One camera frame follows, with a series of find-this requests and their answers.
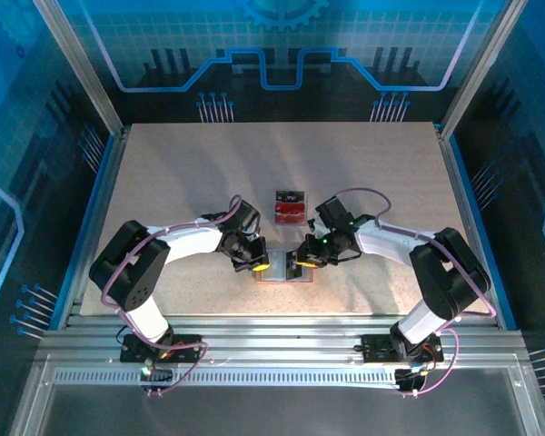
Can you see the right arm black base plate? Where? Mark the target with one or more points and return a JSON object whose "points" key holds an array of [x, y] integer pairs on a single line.
{"points": [[372, 349]]}

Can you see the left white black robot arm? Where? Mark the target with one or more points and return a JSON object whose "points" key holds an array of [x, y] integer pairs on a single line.
{"points": [[191, 240]]}

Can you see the black credit card white logo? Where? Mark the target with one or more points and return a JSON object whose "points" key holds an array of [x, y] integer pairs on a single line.
{"points": [[290, 197]]}

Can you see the clear plastic tray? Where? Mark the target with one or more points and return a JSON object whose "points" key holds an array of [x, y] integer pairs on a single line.
{"points": [[290, 224]]}

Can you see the brown leather card holder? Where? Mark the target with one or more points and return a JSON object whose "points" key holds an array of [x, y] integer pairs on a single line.
{"points": [[274, 272]]}

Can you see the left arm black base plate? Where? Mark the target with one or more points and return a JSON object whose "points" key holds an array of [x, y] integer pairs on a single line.
{"points": [[131, 354]]}

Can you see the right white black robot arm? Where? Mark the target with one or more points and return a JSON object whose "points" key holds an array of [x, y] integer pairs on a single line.
{"points": [[390, 245]]}

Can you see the aluminium frame post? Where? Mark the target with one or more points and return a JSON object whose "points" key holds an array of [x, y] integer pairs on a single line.
{"points": [[82, 68], [480, 68]]}

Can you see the aluminium side rail blue strip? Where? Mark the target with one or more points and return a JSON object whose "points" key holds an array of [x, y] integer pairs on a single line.
{"points": [[462, 204], [103, 204]]}

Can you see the aluminium rail platform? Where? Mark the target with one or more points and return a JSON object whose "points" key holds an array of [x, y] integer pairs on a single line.
{"points": [[272, 336]]}

